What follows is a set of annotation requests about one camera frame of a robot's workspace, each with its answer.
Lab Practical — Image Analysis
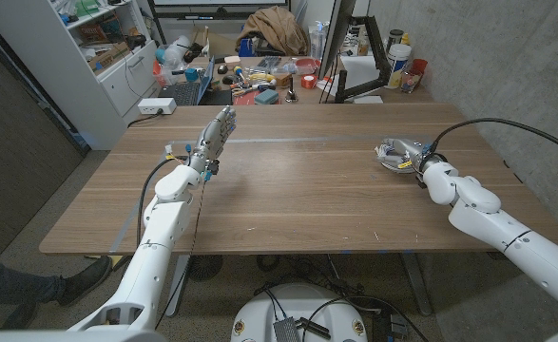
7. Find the teal box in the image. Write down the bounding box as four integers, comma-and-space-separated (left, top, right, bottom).
254, 88, 280, 105

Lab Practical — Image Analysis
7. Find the white Ethernet cable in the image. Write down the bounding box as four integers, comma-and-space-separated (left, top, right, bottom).
375, 142, 417, 175

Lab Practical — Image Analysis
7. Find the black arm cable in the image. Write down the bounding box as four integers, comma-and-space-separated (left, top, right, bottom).
136, 156, 189, 248
428, 117, 558, 162

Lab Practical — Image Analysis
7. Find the white lidded canister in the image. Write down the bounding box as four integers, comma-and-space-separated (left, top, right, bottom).
385, 44, 413, 90

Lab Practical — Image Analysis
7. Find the white power strip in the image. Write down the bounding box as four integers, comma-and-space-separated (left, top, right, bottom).
137, 97, 178, 116

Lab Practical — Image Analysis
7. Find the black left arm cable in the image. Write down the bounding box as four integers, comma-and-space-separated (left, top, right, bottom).
136, 156, 189, 248

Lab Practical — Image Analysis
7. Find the red bowl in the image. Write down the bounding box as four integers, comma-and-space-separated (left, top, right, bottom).
295, 57, 321, 75

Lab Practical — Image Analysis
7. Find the black open laptop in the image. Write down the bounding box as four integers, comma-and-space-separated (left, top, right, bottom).
157, 56, 216, 106

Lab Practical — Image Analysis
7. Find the cardboard box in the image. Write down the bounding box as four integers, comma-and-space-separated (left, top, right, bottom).
87, 41, 131, 72

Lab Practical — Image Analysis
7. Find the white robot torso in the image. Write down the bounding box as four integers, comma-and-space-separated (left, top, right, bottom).
230, 283, 369, 342

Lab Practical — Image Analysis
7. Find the black monitor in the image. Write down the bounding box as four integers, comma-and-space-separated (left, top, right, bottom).
318, 0, 357, 80

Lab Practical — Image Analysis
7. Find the black floor fan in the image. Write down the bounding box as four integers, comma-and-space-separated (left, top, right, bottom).
186, 255, 224, 282

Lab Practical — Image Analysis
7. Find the grey table leg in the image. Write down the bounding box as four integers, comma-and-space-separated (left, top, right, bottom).
164, 255, 192, 318
400, 251, 433, 317

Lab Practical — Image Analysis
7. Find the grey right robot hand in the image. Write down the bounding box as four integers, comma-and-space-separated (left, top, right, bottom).
375, 137, 444, 175

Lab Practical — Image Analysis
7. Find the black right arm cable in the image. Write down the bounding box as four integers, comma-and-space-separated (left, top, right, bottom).
428, 117, 558, 162

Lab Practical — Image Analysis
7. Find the cluttered wooden desk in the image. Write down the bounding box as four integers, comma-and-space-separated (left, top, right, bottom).
154, 54, 434, 106

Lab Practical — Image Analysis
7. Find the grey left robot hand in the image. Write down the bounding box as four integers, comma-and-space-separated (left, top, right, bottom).
186, 104, 238, 181

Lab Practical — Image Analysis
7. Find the brown jacket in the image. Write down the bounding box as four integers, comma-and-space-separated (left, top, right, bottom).
235, 6, 310, 57

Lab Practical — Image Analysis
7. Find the clear plastic bag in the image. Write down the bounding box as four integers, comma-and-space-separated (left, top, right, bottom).
162, 35, 193, 72

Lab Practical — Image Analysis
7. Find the white shelf cabinet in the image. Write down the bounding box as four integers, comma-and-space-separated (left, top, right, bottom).
0, 0, 161, 151

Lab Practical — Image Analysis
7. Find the person's leg with dark shoe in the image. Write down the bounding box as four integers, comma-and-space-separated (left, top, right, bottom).
0, 255, 113, 332

